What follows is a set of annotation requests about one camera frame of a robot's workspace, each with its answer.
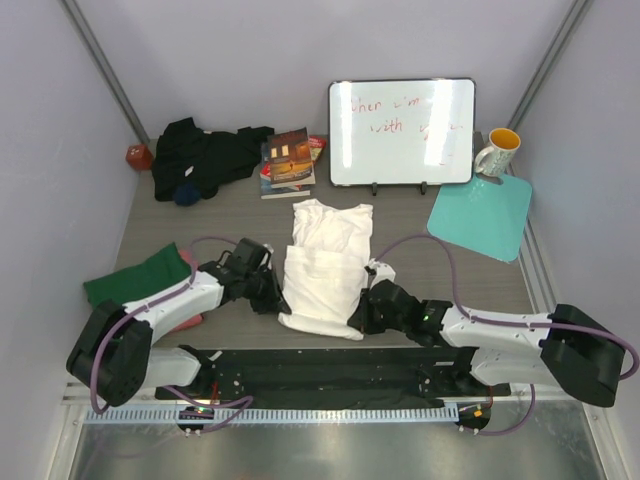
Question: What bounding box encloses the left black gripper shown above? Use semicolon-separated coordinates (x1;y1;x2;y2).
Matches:
242;264;290;315

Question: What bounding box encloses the white t-shirt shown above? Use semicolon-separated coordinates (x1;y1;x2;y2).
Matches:
278;199;373;341

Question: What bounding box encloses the brown Edward Tulane book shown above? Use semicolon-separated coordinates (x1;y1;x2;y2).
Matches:
266;128;315;188

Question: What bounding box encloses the red Treehouse book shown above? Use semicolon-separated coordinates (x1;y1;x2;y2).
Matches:
262;135;329;194

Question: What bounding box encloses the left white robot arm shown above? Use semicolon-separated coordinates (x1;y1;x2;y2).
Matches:
66;238;291;414

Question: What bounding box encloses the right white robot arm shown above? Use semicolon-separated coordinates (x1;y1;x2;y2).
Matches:
348;280;625;408

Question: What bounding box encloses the folded pink t-shirt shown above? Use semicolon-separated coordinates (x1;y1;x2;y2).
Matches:
172;249;204;332

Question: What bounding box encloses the folded green t-shirt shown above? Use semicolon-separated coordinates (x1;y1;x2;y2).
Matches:
83;243;191;308

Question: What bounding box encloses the dark blue cloth ball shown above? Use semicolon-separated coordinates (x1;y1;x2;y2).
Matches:
173;183;201;207

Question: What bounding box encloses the teal cutting board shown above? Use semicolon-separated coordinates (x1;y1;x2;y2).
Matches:
426;175;532;263

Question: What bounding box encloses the black t-shirt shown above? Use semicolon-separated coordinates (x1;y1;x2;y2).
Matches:
151;117;275;203

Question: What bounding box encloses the white whiteboard with writing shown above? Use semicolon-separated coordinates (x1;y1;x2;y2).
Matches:
328;78;476;189

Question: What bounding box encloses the red cube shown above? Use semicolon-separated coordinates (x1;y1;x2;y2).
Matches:
125;144;154;171

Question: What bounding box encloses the white mug yellow inside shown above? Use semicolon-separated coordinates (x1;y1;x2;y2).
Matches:
474;128;521;178

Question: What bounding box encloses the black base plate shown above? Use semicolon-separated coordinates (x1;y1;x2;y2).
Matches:
182;347;511;410

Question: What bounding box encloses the slotted cable duct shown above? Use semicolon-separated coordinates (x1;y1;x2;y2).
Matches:
84;403;459;425

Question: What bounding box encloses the left aluminium frame post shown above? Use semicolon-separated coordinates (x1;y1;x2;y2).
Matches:
59;0;150;144

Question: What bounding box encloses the aluminium frame post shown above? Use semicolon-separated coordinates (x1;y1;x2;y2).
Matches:
59;0;150;144
507;0;594;131

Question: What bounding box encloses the right aluminium frame post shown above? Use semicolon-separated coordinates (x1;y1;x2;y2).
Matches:
507;0;594;131

